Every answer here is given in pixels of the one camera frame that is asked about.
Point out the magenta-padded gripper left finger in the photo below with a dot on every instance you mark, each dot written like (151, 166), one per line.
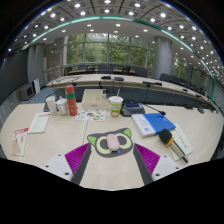
(75, 157)

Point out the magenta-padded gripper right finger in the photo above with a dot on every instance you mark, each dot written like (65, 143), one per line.
(148, 158)

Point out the pink computer mouse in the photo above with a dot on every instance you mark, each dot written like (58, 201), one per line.
(113, 141)

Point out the grey cat-face mouse pad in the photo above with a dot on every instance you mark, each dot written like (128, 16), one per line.
(100, 143)

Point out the blue and white book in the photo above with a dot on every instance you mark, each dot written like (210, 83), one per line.
(153, 123)

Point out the white paper sheet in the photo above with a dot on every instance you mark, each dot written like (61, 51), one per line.
(183, 138)

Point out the colourful sticker sheet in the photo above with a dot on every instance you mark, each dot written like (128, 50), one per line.
(90, 115)

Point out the white booklet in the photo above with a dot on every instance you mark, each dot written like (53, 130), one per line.
(39, 122)

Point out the white lidded mug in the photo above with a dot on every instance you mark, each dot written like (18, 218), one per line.
(62, 106)

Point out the red and white brochure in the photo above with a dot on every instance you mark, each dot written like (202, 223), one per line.
(20, 141)

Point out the stack of white paper cups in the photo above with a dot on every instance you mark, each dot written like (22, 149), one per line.
(51, 105)

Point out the red bottle with green band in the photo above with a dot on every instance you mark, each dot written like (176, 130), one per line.
(71, 100)

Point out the beige cardboard box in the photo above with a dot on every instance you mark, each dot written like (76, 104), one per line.
(94, 99)

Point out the paper cup with straw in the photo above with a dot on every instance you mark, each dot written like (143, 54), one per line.
(115, 106)

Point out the long curved conference desk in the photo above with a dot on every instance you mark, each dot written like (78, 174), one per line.
(93, 79)

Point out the white standing board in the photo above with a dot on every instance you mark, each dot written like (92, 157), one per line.
(36, 86)

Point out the grey box monitor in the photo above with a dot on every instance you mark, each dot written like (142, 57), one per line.
(26, 92)

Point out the dark office chairs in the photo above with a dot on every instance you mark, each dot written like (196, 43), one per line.
(140, 71)

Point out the ceiling lights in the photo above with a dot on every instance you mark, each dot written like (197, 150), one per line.
(107, 11)

